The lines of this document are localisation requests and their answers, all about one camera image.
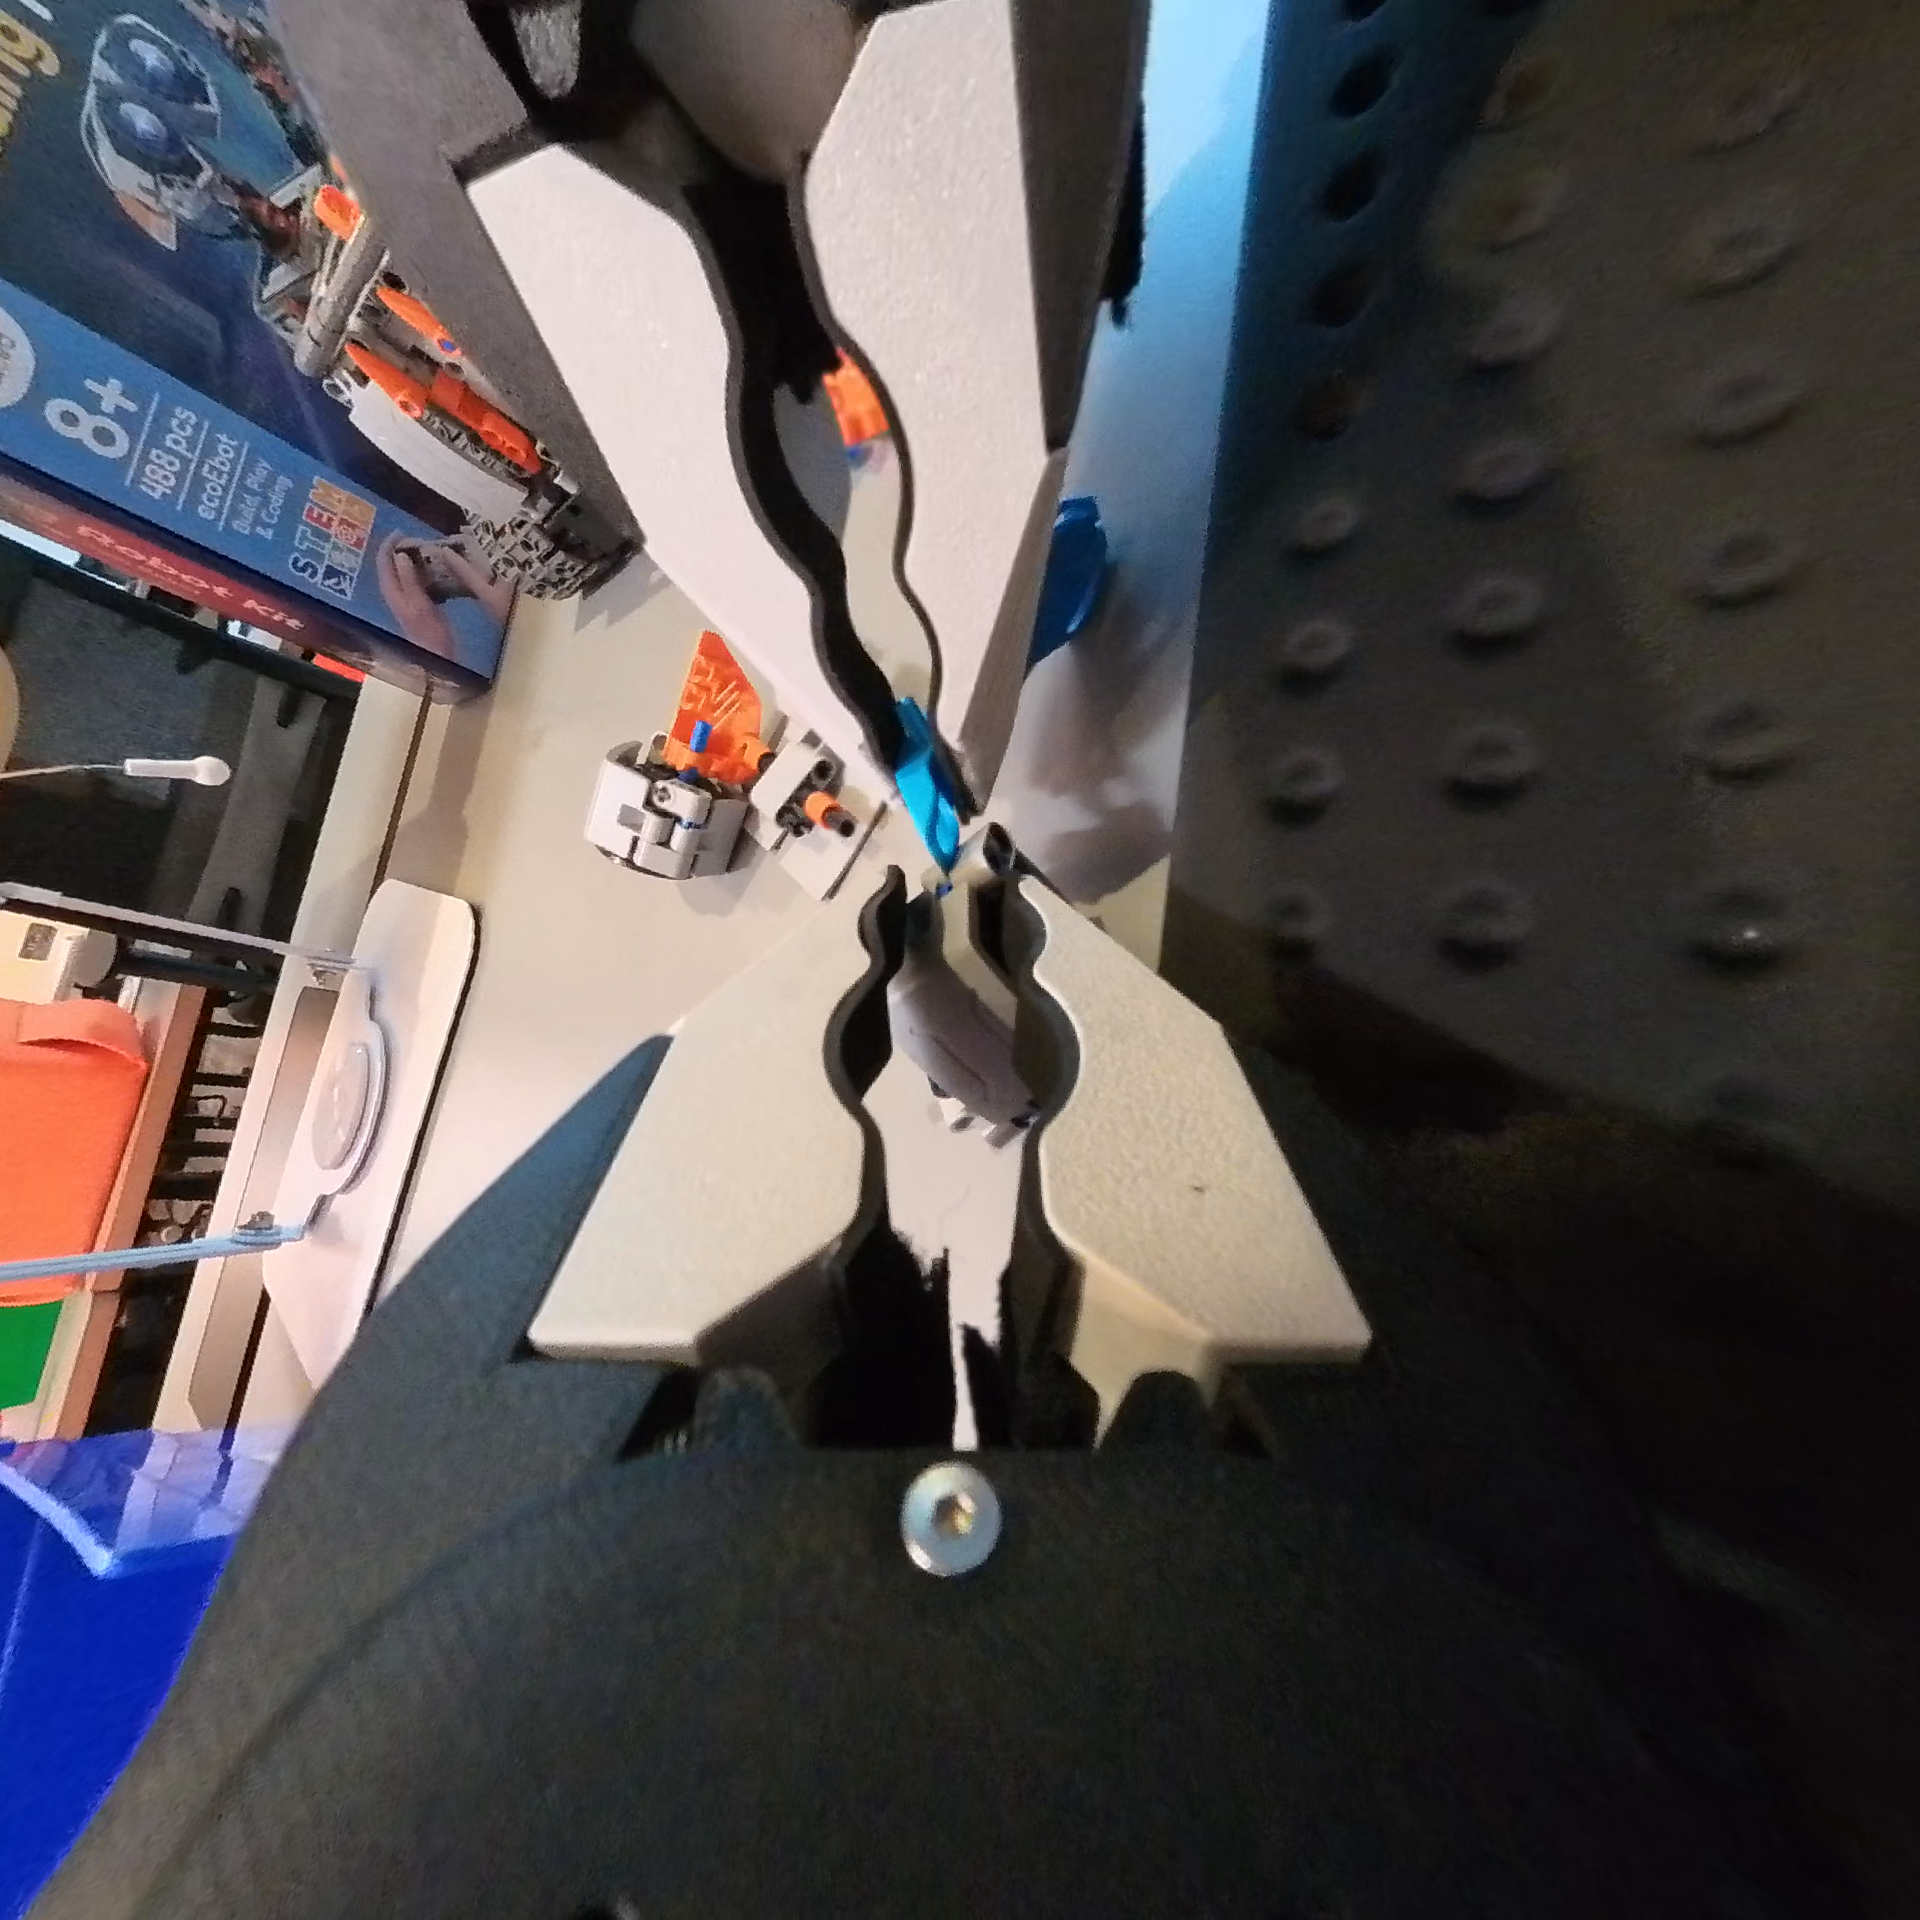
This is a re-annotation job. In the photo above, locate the white zip tie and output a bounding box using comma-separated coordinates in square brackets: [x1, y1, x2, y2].
[0, 755, 236, 791]

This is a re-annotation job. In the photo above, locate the dark red robot kit box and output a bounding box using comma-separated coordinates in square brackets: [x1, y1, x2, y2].
[0, 467, 368, 707]

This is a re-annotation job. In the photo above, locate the grey block module orange part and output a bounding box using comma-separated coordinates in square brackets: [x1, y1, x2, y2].
[591, 634, 774, 882]

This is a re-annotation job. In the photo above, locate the grey block module blue pin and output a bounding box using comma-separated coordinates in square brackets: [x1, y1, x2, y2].
[887, 841, 1056, 1152]

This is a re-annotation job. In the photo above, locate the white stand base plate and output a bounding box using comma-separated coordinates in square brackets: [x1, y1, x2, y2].
[148, 878, 487, 1444]

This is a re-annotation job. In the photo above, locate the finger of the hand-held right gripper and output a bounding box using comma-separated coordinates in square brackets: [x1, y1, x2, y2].
[793, 0, 1156, 822]
[466, 139, 906, 772]

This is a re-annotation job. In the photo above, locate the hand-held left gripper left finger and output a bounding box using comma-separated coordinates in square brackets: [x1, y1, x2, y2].
[526, 874, 911, 1364]

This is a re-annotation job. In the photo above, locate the blue robot kit box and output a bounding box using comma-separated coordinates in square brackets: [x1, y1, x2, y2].
[0, 0, 520, 702]

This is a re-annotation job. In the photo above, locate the small grey panel orange pin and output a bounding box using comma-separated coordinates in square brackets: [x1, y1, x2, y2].
[750, 725, 893, 905]

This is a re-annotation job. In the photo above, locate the blue tipped zip tie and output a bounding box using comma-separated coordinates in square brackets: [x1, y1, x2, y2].
[0, 1212, 311, 1295]

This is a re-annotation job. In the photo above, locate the orange storage box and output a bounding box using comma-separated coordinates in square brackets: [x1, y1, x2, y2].
[0, 1005, 153, 1265]

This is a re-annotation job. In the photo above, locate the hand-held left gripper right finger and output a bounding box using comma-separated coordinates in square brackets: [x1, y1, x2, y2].
[963, 869, 1378, 1367]

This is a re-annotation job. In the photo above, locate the light blue plastic strip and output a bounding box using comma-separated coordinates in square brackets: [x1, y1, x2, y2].
[893, 492, 1114, 874]

